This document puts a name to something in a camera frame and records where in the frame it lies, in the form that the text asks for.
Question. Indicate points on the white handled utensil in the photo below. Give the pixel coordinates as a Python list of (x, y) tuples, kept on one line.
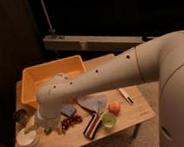
[(126, 96)]

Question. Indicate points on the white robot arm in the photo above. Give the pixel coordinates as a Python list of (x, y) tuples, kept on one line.
[(161, 59)]

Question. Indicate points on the grey cloth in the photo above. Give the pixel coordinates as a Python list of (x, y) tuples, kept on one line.
[(94, 103)]

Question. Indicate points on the yellow plastic tray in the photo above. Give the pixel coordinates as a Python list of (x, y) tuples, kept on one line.
[(35, 76)]

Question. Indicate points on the orange fruit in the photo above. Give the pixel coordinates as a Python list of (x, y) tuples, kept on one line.
[(114, 107)]

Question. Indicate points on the bunch of red grapes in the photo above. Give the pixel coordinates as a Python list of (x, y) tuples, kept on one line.
[(70, 122)]

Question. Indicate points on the metal cup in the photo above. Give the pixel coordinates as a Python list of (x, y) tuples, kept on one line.
[(21, 116)]

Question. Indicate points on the blue sponge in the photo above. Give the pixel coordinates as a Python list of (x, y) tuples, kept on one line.
[(68, 110)]

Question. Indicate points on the white paper cup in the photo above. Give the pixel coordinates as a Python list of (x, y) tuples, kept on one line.
[(27, 139)]

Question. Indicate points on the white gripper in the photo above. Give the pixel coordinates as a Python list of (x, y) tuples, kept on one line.
[(47, 117)]

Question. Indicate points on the green plastic cup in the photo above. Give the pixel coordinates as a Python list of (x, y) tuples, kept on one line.
[(108, 120)]

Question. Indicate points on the green cucumber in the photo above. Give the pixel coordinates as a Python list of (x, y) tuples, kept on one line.
[(47, 131)]

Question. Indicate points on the grey metal shelf beam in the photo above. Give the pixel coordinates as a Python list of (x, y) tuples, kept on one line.
[(92, 43)]

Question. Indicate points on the wooden table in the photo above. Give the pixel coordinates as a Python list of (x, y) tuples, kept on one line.
[(129, 116)]

